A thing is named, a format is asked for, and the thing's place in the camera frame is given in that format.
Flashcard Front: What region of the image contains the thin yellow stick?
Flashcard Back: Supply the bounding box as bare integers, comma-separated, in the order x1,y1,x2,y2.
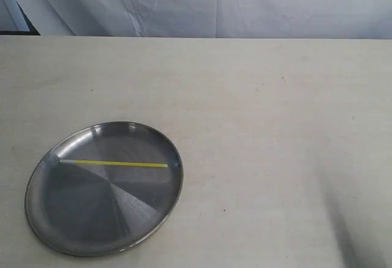
60,159,168,168

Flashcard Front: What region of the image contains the round stainless steel plate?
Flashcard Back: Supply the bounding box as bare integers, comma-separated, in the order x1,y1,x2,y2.
24,121,184,258

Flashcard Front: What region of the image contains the white backdrop cloth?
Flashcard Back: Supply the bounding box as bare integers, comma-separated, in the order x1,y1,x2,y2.
16,0,391,39

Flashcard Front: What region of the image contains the dark frame behind table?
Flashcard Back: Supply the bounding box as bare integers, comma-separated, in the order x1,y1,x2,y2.
1,0,40,35

